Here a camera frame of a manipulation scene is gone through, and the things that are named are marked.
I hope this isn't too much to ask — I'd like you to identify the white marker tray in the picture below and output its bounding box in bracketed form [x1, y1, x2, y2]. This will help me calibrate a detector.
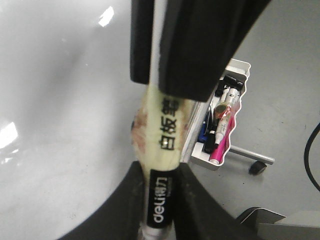
[180, 59, 251, 171]

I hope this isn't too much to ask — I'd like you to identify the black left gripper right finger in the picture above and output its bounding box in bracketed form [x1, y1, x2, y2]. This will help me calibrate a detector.
[159, 0, 269, 102]

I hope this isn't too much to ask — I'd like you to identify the blue marker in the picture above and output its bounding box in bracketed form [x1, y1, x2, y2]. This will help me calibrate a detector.
[197, 112, 211, 143]

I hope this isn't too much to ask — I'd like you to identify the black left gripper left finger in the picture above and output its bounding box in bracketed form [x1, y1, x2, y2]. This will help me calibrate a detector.
[129, 0, 155, 85]

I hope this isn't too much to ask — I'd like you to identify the white whiteboard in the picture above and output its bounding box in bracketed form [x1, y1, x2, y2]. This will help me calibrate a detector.
[0, 0, 146, 240]

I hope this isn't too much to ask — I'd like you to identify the pink marker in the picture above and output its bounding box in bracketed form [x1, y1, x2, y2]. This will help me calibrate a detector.
[209, 110, 237, 167]

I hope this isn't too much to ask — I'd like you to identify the black marker in tray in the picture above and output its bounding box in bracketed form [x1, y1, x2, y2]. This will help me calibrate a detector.
[203, 130, 216, 154]

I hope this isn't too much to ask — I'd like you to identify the whiteboard stand leg with caster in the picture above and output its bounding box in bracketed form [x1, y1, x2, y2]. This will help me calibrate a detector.
[229, 145, 276, 176]

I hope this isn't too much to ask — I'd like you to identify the black cable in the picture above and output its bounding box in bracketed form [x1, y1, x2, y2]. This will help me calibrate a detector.
[303, 123, 320, 192]

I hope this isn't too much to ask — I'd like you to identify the white marker with tape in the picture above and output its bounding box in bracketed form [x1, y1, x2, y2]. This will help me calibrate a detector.
[214, 88, 240, 148]

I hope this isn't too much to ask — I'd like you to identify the black white whiteboard marker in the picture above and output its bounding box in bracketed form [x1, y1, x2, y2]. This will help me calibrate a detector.
[132, 0, 191, 240]

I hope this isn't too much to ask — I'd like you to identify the grey metal base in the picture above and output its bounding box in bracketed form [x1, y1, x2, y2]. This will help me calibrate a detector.
[236, 207, 320, 240]

